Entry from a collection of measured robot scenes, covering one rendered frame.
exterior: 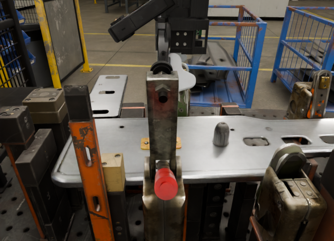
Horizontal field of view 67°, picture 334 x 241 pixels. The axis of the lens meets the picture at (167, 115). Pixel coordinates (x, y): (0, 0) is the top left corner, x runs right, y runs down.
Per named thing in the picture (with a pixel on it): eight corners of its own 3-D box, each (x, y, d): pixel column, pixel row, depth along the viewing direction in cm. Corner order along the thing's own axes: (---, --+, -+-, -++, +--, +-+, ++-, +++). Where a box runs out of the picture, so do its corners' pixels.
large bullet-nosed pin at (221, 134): (224, 143, 56) (228, 118, 52) (228, 152, 53) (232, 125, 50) (210, 143, 56) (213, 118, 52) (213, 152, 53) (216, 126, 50)
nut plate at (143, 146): (180, 137, 55) (180, 133, 54) (181, 148, 52) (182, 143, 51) (141, 138, 54) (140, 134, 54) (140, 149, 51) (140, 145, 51)
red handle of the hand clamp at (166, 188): (176, 157, 39) (189, 176, 23) (176, 172, 39) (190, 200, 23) (148, 158, 39) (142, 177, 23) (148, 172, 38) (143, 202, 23)
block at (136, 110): (152, 172, 89) (150, 100, 75) (152, 196, 79) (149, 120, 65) (125, 173, 89) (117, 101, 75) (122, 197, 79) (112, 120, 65)
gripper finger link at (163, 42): (169, 76, 37) (168, 18, 38) (158, 76, 37) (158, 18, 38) (167, 83, 42) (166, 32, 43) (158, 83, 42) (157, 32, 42)
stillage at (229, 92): (177, 76, 362) (178, 4, 314) (234, 78, 354) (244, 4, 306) (168, 118, 258) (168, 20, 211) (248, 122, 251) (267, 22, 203)
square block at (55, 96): (88, 189, 82) (66, 87, 64) (82, 209, 75) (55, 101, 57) (63, 190, 81) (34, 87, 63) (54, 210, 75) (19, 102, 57)
